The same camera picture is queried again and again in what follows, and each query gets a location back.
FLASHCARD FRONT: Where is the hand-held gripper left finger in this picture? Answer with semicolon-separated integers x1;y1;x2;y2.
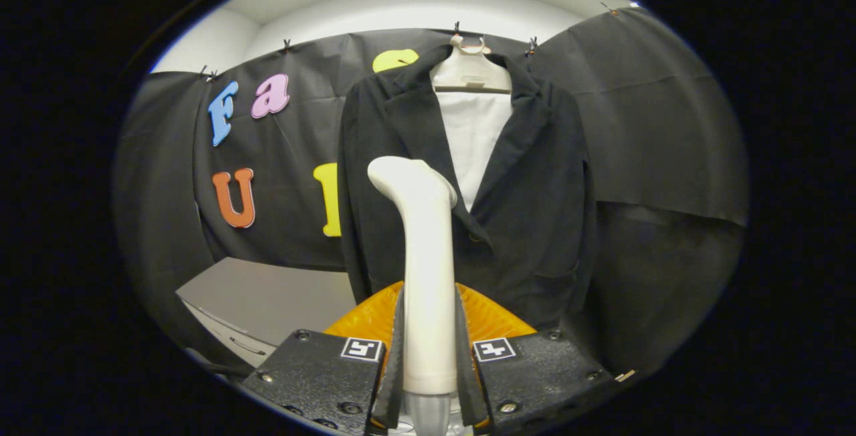
241;281;406;436

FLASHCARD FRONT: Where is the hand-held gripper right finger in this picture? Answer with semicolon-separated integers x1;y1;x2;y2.
455;282;619;436

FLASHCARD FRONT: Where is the white garment steamer head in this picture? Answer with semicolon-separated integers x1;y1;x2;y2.
367;155;459;397

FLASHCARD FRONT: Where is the black jacket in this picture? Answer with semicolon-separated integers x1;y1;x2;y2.
336;43;598;330

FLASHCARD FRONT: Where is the grey cabinet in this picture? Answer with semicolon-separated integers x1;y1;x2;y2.
175;257;358;366

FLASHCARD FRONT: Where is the black backdrop cloth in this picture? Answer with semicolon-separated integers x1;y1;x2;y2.
110;7;750;376

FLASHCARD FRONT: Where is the white plastic hanger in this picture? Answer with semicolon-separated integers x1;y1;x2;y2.
430;35;513;94

